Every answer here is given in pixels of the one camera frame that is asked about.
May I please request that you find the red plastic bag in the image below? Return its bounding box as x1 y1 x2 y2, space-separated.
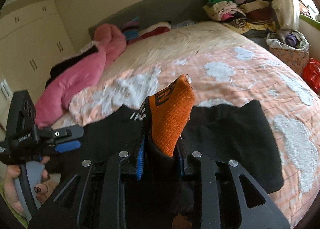
302 58 320 95

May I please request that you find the pink duvet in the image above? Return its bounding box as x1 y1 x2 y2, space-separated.
35 24 126 127

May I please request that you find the person's left hand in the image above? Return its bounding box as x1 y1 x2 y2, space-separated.
3 156 59 217

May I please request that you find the black garment on duvet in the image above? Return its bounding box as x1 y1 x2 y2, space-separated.
45 45 98 88

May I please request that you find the white wardrobe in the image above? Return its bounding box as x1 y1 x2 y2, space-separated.
0 0 77 125

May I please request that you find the red white garment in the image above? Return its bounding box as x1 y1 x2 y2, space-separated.
127 22 171 45

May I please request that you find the peach floral bedspread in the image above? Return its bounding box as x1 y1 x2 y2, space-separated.
54 22 319 228

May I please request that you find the striped colourful cloth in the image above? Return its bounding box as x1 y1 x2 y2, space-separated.
120 17 139 42

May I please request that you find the window with dark frame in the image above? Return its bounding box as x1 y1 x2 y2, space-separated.
299 0 319 22

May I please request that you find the floral storage box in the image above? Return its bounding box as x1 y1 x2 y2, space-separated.
269 47 309 76

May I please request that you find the grey upholstered headboard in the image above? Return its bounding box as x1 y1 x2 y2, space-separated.
88 0 208 38

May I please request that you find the pile of folded clothes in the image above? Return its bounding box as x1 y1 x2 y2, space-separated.
203 0 276 36

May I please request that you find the black orange knit sweater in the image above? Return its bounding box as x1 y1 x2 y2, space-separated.
47 76 289 228

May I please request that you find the white bag with clothes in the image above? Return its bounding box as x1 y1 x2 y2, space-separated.
266 29 310 53

